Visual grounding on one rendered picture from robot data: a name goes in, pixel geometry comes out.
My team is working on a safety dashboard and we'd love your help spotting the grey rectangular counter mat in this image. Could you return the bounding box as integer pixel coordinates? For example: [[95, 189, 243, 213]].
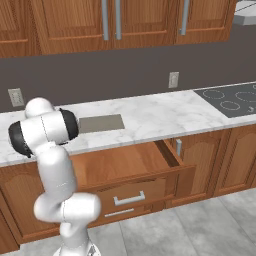
[[77, 113, 126, 135]]

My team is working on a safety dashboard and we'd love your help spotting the open wooden drawer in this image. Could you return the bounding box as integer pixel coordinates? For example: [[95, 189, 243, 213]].
[[68, 139, 197, 228]]

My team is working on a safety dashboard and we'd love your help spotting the wooden lower drawer front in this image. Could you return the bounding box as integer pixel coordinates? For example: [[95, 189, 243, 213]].
[[87, 199, 168, 229]]

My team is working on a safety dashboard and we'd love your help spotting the wooden base cupboard door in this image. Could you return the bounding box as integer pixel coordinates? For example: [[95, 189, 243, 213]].
[[0, 161, 64, 246], [164, 129, 232, 210], [213, 123, 256, 198]]

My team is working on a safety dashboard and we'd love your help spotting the black hob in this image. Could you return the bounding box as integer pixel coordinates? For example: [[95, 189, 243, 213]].
[[193, 82, 256, 119]]

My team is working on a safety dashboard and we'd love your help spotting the grey range hood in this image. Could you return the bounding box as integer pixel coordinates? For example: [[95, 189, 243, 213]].
[[232, 0, 256, 27]]

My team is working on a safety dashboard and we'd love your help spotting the grey base cupboard handle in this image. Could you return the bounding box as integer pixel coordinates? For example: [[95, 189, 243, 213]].
[[175, 138, 183, 158]]

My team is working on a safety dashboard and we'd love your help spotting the white wall outlet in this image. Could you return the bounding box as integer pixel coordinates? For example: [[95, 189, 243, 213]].
[[167, 71, 180, 89], [7, 87, 26, 108]]

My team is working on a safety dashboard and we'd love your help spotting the grey drawer handle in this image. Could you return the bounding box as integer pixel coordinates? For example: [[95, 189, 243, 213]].
[[112, 190, 147, 207], [103, 207, 136, 218]]

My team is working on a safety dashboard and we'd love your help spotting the grey lower drawer handle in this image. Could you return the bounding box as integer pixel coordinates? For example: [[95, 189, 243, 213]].
[[103, 207, 136, 218]]

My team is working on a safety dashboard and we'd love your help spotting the grey wall cupboard handle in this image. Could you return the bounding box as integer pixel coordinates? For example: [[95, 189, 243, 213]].
[[101, 0, 110, 42], [114, 0, 123, 41], [179, 0, 191, 37]]

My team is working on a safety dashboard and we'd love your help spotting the wooden wall cupboard door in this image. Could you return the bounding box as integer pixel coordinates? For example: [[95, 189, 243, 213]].
[[0, 0, 43, 59], [175, 0, 238, 46], [111, 0, 179, 50], [30, 0, 114, 56]]

